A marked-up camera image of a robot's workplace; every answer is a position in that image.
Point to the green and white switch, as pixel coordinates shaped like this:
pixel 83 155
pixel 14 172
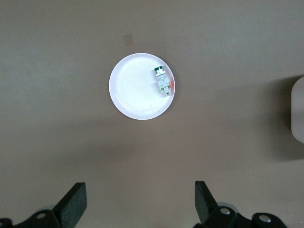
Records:
pixel 164 83

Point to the white lidded lunch box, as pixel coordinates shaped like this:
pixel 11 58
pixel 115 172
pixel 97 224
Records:
pixel 298 109

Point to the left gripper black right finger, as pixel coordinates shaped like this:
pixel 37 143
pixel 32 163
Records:
pixel 204 204

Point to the pale round plate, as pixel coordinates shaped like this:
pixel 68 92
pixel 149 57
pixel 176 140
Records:
pixel 135 90

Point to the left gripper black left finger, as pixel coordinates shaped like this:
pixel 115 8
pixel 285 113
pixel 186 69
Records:
pixel 71 206

